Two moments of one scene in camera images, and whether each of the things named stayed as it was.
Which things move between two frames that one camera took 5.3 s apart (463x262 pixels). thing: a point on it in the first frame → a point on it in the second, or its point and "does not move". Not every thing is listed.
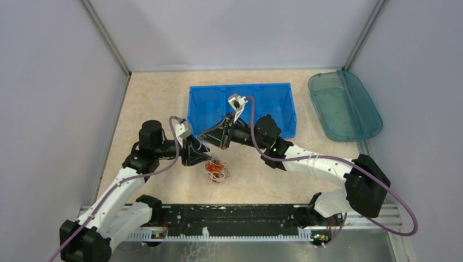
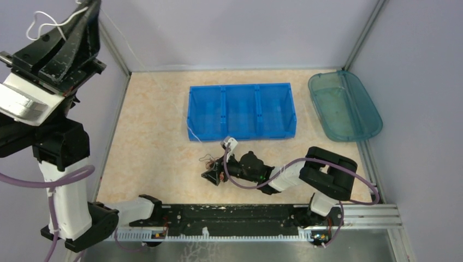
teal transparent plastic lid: [345, 113] does not move
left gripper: [192, 158] → [83, 45]
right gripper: [215, 135] → [214, 176]
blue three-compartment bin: [208, 105] does not move
